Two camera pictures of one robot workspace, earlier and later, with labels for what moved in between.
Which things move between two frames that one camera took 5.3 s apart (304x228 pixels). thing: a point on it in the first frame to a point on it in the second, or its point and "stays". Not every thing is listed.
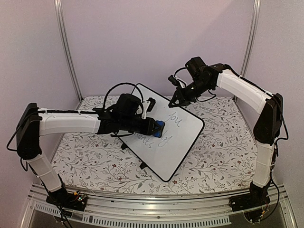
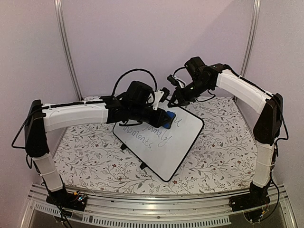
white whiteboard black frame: [176, 130] stays
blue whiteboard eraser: [158, 133] to [171, 115]
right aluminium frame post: [252, 39] stays
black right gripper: [178, 95] stays
